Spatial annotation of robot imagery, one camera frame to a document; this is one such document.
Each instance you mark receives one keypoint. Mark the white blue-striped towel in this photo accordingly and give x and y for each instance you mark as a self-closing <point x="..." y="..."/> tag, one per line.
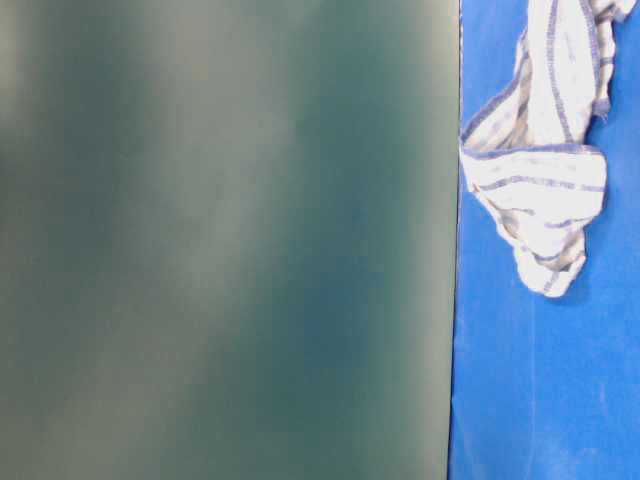
<point x="524" y="154"/>

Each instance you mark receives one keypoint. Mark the blue cloth backdrop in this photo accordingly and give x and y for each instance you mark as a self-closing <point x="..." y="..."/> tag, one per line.
<point x="548" y="388"/>

